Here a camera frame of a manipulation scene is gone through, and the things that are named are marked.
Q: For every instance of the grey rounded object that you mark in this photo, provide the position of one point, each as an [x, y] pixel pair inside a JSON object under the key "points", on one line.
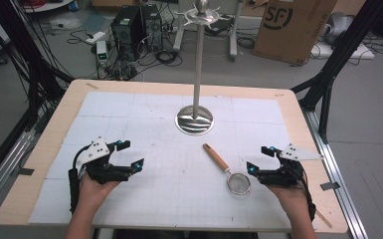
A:
{"points": [[340, 25]]}

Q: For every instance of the white grid mat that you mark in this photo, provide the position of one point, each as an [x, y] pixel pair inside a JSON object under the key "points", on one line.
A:
{"points": [[165, 189]]}

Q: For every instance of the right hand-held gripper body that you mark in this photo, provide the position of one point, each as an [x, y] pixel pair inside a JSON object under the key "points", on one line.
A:
{"points": [[291, 171]]}

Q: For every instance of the aluminium rail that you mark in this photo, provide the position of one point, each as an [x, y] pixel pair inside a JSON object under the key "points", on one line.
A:
{"points": [[338, 172], [3, 169]]}

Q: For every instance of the white device with green display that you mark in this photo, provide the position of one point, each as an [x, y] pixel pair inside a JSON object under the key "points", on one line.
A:
{"points": [[101, 53]]}

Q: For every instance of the thin wooden stick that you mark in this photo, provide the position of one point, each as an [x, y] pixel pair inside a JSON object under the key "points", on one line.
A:
{"points": [[324, 219]]}

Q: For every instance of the white round table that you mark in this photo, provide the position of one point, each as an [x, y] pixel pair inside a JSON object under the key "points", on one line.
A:
{"points": [[44, 5]]}

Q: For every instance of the large black computer tower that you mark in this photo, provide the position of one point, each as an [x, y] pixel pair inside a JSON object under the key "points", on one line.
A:
{"points": [[127, 33]]}

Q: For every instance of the slim black computer tower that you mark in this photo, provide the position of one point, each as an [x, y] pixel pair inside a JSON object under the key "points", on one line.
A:
{"points": [[153, 26]]}

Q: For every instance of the person's right hand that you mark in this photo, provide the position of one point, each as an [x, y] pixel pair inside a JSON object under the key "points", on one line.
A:
{"points": [[293, 199]]}

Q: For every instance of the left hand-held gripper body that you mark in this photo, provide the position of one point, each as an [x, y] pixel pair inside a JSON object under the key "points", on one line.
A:
{"points": [[94, 152]]}

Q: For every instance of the person's left hand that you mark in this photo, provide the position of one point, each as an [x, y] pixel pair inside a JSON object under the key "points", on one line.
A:
{"points": [[94, 194]]}

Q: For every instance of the black metal frame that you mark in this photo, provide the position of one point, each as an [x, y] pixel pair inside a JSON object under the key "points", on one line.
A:
{"points": [[338, 56], [30, 66]]}

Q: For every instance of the black tape piece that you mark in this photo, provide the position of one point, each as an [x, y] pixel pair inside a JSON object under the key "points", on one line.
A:
{"points": [[330, 186], [25, 171]]}

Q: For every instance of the flat white board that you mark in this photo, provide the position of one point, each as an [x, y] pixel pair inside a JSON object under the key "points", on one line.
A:
{"points": [[344, 53]]}

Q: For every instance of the white power strip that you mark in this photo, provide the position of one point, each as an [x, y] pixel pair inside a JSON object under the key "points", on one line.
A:
{"points": [[95, 37]]}

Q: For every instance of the metal rack stand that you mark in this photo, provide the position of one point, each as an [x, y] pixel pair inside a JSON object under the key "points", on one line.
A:
{"points": [[197, 73]]}

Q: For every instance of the brown tape piece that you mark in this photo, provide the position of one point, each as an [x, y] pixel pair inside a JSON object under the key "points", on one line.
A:
{"points": [[92, 86]]}

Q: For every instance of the white metal floor stand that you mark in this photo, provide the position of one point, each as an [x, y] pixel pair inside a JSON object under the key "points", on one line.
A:
{"points": [[233, 33]]}

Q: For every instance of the brown cardboard box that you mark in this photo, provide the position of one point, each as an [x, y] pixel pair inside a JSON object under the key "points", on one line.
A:
{"points": [[291, 33]]}

